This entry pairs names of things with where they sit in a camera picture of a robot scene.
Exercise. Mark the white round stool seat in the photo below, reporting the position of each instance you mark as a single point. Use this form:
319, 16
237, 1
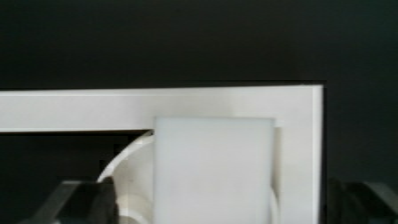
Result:
130, 171

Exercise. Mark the white barrier rail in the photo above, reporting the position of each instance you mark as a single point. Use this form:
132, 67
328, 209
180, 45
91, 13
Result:
104, 110
290, 103

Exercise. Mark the white stool leg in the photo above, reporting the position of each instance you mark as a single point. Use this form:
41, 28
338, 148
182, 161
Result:
212, 170

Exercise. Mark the white front barrier rail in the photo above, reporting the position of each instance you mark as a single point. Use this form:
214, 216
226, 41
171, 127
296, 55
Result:
104, 110

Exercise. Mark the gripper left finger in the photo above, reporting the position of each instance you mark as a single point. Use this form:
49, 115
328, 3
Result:
81, 204

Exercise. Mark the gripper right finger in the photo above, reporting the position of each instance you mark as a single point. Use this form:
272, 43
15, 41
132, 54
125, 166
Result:
361, 203

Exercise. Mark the white right barrier rail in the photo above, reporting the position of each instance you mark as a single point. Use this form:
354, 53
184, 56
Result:
290, 103

